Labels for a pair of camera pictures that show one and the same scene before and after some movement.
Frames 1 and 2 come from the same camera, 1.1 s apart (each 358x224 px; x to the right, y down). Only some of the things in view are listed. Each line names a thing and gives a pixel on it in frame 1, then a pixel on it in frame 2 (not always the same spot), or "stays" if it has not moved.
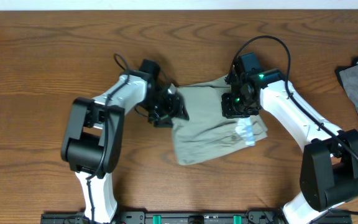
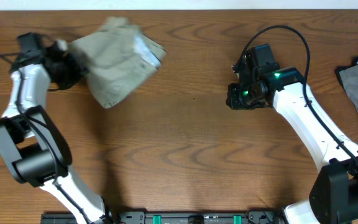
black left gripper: [172, 112] → [78, 70]
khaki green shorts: [207, 134] → [118, 59]
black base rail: [194, 218] stays
